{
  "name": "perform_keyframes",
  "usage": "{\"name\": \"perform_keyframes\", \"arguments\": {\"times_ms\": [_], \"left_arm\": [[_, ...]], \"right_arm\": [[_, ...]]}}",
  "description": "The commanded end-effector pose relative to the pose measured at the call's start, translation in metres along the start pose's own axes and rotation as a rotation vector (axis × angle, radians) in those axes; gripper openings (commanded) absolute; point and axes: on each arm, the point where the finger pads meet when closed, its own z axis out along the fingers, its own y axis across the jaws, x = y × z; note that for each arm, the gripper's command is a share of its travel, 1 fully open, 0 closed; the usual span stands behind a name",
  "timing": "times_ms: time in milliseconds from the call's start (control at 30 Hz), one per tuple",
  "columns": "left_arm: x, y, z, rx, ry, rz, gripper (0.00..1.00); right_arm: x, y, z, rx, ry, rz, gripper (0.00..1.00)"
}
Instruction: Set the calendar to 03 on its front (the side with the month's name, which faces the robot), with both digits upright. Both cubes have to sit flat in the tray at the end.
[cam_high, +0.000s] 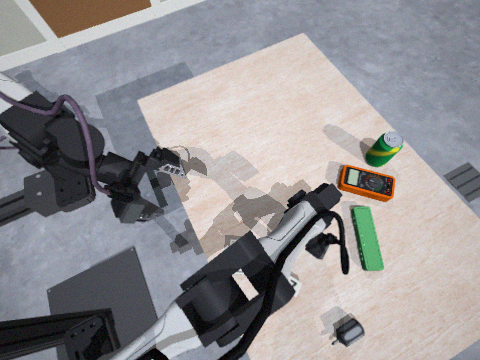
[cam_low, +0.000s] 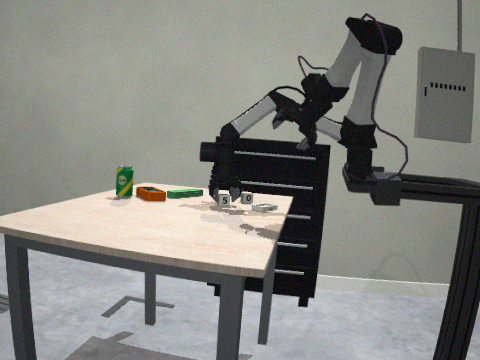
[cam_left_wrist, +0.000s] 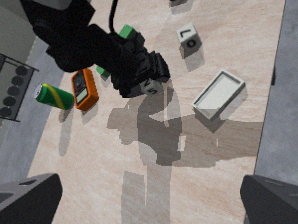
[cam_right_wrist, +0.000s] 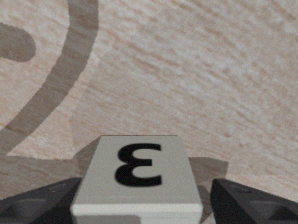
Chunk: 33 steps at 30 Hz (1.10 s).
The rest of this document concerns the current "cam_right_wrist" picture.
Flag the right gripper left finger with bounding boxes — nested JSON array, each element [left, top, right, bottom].
[[0, 177, 82, 224]]

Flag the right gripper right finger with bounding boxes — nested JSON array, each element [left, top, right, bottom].
[[210, 179, 298, 224]]

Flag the white numbered cube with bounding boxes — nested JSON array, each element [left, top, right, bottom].
[[70, 136, 203, 224]]

